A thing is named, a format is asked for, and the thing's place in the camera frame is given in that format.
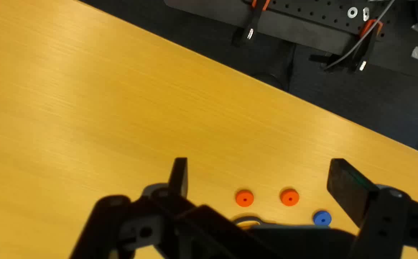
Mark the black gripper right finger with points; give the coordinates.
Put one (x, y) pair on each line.
(389, 225)

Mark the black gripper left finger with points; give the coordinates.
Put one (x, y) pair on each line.
(122, 225)

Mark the orange disc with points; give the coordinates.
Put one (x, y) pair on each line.
(286, 199)
(240, 201)

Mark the black orange clamp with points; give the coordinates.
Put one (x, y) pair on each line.
(253, 19)
(372, 28)

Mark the silver metal tab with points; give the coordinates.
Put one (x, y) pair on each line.
(365, 15)

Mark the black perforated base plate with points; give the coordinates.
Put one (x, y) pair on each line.
(313, 12)

